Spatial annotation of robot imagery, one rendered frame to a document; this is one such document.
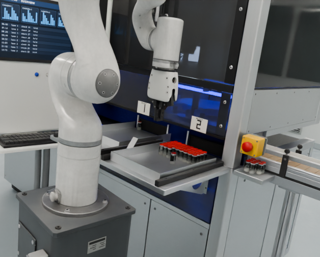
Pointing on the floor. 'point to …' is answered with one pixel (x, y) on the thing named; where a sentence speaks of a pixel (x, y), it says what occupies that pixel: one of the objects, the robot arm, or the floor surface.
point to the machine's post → (237, 123)
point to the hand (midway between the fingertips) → (158, 114)
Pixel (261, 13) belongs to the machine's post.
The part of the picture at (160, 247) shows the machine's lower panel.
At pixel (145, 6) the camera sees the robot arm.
